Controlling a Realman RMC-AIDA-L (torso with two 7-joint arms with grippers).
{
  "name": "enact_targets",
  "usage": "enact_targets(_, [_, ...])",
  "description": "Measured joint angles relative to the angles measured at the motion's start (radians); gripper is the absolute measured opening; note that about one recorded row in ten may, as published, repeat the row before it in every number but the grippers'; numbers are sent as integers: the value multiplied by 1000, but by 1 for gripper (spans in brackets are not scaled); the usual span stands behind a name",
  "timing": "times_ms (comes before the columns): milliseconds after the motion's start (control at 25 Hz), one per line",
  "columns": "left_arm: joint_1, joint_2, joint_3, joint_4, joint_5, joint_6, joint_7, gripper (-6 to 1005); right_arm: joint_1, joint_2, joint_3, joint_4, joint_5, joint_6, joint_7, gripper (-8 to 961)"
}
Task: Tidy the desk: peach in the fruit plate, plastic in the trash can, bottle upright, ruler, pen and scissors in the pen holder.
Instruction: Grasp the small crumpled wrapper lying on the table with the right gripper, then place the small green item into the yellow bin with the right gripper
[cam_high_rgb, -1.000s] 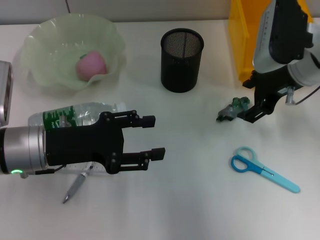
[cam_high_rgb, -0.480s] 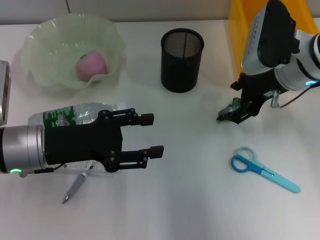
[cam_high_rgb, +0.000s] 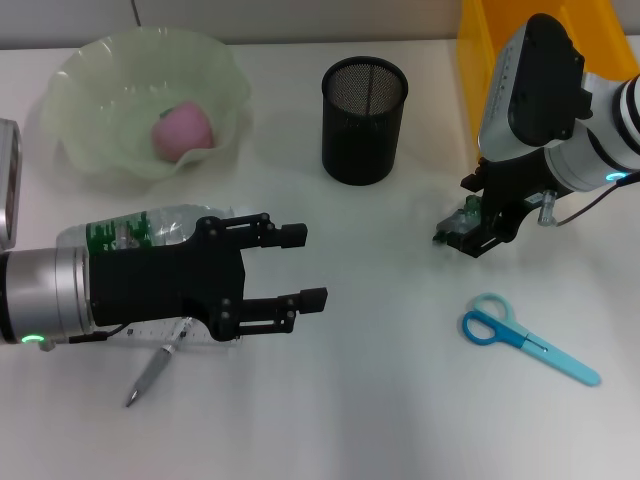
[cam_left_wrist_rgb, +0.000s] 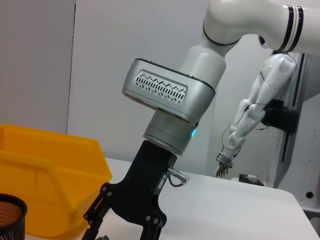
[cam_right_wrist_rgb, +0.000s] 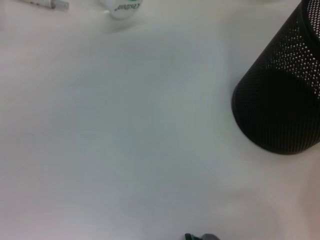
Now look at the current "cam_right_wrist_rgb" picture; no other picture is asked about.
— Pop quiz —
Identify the black mesh pen cup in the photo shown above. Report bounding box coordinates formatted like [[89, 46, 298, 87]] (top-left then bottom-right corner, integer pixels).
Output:
[[230, 0, 320, 156]]

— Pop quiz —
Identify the green plastic wrapper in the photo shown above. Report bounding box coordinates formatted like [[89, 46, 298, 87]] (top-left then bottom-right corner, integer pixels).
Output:
[[184, 232, 222, 240]]

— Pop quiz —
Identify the silver ballpoint pen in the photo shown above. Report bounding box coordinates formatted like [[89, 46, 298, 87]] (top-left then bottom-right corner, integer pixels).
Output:
[[23, 0, 70, 12]]

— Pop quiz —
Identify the clear green-label water bottle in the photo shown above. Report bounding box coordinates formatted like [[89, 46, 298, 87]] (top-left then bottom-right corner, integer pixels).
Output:
[[99, 0, 142, 21]]

